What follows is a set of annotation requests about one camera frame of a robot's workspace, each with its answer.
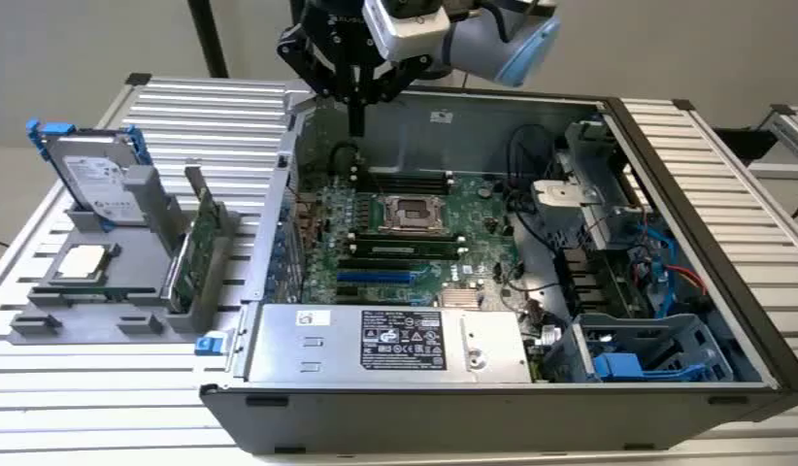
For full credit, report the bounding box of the silver chipset heat sink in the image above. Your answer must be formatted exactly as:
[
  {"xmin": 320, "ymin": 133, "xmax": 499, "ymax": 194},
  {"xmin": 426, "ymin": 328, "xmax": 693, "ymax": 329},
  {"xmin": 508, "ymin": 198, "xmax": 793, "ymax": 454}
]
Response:
[{"xmin": 438, "ymin": 288, "xmax": 485, "ymax": 311}]

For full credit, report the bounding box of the CPU socket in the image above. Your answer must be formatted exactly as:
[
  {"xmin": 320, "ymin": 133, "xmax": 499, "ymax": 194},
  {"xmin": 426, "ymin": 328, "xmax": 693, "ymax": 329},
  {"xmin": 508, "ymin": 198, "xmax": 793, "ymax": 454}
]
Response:
[{"xmin": 370, "ymin": 193, "xmax": 449, "ymax": 233}]

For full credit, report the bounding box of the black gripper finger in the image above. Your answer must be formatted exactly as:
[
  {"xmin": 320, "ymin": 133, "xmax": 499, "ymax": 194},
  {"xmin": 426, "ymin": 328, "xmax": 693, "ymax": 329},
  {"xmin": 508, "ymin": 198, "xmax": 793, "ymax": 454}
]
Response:
[
  {"xmin": 356, "ymin": 54, "xmax": 433, "ymax": 137},
  {"xmin": 274, "ymin": 26, "xmax": 358, "ymax": 137}
]

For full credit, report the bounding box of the red wire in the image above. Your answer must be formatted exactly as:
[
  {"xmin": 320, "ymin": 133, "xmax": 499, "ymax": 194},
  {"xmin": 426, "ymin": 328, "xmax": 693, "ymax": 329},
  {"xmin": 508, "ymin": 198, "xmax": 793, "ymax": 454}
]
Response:
[{"xmin": 668, "ymin": 264, "xmax": 709, "ymax": 296}]

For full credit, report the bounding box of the green RAM stick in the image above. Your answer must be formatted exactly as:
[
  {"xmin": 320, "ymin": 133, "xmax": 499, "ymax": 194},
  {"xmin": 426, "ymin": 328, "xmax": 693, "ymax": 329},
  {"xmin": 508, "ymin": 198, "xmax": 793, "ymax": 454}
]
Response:
[{"xmin": 31, "ymin": 286, "xmax": 158, "ymax": 299}]

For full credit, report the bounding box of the blue expansion slot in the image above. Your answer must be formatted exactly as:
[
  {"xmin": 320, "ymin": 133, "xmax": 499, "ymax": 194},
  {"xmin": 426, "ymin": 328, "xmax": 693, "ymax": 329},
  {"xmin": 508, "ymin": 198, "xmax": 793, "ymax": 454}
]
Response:
[{"xmin": 336, "ymin": 271, "xmax": 418, "ymax": 288}]

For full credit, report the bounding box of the hard disk in blue carrier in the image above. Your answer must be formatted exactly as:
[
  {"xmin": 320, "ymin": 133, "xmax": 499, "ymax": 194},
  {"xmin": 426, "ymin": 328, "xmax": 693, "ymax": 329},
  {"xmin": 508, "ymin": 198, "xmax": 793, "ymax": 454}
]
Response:
[{"xmin": 23, "ymin": 118, "xmax": 158, "ymax": 233}]

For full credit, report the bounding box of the green motherboard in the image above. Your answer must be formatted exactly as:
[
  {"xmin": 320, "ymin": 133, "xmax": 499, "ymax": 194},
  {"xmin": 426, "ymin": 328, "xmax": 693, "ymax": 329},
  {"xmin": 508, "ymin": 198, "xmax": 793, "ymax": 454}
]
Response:
[{"xmin": 297, "ymin": 172, "xmax": 537, "ymax": 313}]

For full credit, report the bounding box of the silver metal drive cage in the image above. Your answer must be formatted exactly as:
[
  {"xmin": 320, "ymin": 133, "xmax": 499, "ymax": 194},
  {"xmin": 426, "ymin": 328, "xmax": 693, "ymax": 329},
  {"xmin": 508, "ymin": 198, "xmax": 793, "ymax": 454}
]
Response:
[{"xmin": 531, "ymin": 119, "xmax": 656, "ymax": 251}]

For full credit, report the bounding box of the blue wire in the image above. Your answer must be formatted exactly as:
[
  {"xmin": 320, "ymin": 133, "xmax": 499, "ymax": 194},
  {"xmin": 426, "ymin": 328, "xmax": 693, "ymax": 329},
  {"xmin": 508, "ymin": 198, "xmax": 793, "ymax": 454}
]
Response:
[{"xmin": 631, "ymin": 220, "xmax": 680, "ymax": 295}]

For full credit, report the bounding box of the black stand pole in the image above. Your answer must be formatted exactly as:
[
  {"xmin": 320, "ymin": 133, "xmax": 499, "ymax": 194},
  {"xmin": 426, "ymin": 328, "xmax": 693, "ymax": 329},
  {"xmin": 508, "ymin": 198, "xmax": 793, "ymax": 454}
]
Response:
[{"xmin": 186, "ymin": 0, "xmax": 232, "ymax": 80}]

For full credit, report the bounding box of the grey parts rack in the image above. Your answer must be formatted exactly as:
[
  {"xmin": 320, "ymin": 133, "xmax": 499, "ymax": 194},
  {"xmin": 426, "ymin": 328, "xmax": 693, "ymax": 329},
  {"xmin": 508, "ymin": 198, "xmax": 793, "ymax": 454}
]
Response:
[{"xmin": 7, "ymin": 164, "xmax": 258, "ymax": 347}]

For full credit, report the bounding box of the long black expansion slot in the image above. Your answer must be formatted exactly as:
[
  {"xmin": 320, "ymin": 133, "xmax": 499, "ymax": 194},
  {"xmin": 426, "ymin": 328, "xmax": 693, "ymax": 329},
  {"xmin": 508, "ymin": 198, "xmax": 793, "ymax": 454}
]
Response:
[{"xmin": 337, "ymin": 256, "xmax": 418, "ymax": 272}]

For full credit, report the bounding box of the blue case latch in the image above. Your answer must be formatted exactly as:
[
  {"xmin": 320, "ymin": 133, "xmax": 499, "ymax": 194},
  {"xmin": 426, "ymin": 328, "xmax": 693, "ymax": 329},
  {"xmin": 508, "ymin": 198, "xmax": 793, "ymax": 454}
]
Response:
[{"xmin": 196, "ymin": 329, "xmax": 236, "ymax": 358}]

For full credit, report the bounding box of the blue plastic drive carrier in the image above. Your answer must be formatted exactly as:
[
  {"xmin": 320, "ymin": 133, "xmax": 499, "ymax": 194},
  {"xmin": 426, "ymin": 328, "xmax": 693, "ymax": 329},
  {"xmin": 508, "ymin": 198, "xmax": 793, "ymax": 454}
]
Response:
[{"xmin": 591, "ymin": 351, "xmax": 716, "ymax": 385}]

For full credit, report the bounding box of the grey open PC case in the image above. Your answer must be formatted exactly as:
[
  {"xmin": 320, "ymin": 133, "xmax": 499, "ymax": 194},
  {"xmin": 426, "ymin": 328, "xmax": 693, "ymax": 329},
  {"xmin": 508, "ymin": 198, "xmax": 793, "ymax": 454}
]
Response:
[{"xmin": 198, "ymin": 80, "xmax": 798, "ymax": 456}]

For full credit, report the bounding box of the silver power supply unit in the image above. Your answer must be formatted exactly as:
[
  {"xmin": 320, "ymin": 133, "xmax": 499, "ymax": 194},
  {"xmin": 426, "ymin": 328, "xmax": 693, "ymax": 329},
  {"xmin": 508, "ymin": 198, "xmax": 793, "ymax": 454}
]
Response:
[{"xmin": 242, "ymin": 303, "xmax": 537, "ymax": 385}]

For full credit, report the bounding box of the silver CPU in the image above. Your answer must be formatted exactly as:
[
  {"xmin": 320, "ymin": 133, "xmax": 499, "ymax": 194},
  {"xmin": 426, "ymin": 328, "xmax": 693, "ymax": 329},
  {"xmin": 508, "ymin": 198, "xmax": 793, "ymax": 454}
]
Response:
[{"xmin": 52, "ymin": 244, "xmax": 110, "ymax": 282}]

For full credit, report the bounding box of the grey plastic disk bay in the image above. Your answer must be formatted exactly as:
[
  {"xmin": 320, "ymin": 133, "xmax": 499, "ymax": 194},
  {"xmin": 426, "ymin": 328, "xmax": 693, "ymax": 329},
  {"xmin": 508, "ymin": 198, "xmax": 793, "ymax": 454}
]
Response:
[{"xmin": 541, "ymin": 313, "xmax": 741, "ymax": 385}]

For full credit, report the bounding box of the aluminium frame table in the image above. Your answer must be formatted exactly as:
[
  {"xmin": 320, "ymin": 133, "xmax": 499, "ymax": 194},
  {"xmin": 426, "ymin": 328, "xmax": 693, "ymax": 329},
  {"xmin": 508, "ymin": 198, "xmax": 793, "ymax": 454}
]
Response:
[{"xmin": 708, "ymin": 103, "xmax": 798, "ymax": 224}]

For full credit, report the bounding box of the Nvidia Quadro graphics card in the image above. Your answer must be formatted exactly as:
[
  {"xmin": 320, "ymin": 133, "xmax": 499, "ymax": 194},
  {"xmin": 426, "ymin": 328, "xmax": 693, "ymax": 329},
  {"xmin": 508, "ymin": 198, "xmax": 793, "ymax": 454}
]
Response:
[{"xmin": 161, "ymin": 164, "xmax": 230, "ymax": 313}]

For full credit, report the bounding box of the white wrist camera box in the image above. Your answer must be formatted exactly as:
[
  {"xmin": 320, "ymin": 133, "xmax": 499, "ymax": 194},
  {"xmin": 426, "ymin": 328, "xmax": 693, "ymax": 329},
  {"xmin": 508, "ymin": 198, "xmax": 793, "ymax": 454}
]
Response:
[{"xmin": 361, "ymin": 0, "xmax": 453, "ymax": 62}]

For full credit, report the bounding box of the dark RAM stick white label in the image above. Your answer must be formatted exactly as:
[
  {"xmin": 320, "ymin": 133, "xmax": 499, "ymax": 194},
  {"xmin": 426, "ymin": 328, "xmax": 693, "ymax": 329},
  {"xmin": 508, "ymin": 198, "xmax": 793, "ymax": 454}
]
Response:
[{"xmin": 350, "ymin": 241, "xmax": 464, "ymax": 258}]

